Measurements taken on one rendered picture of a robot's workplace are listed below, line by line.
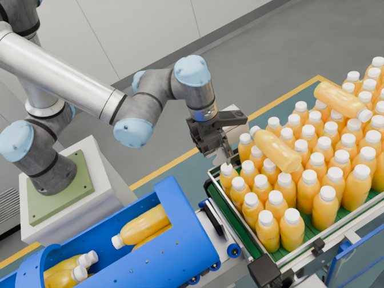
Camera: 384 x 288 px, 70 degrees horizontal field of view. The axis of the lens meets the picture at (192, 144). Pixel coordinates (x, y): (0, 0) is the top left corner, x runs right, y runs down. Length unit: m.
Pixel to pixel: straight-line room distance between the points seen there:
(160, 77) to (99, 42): 2.69
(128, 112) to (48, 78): 0.16
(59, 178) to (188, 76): 0.60
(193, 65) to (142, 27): 2.81
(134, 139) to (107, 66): 2.88
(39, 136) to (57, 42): 2.37
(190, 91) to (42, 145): 0.53
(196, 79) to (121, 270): 0.49
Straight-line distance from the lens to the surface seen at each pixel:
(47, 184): 1.03
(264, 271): 0.86
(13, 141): 0.95
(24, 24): 0.79
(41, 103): 0.96
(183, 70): 0.62
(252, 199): 0.85
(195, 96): 0.64
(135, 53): 3.47
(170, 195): 0.74
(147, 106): 0.61
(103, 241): 1.01
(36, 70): 0.63
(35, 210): 1.06
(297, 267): 0.98
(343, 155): 0.95
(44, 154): 0.98
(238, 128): 1.07
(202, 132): 0.74
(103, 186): 0.98
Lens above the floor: 1.83
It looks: 46 degrees down
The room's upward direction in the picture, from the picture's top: 22 degrees counter-clockwise
